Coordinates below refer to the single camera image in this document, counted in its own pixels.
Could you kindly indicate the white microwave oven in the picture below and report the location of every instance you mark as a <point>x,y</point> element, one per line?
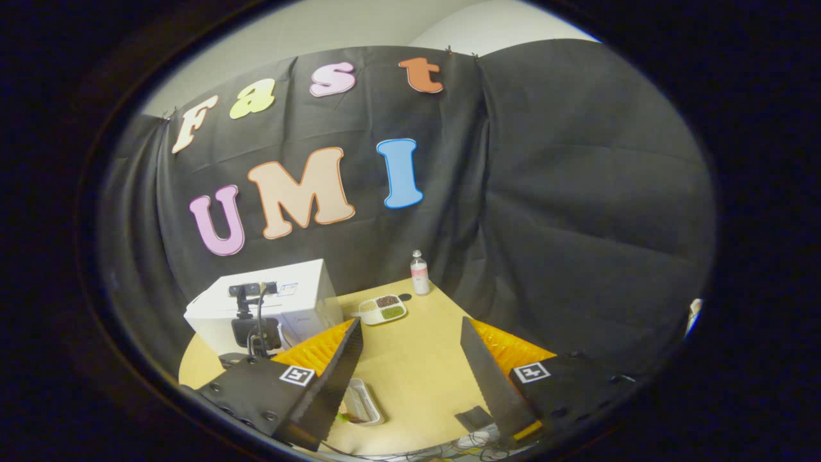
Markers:
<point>304,301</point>

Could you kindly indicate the white rectangular tray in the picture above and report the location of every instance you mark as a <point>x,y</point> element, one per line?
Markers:
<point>367,401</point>

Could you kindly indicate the white divided dish of grains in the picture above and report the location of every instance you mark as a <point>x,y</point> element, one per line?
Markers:
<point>381,310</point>

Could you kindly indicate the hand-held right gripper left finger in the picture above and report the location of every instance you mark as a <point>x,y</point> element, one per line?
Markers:
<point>337,385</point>

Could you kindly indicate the small clear pink-label bottle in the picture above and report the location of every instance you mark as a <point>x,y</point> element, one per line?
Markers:
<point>420,277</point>

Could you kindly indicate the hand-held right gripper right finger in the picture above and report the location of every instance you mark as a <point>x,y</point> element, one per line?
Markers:
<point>490,385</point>

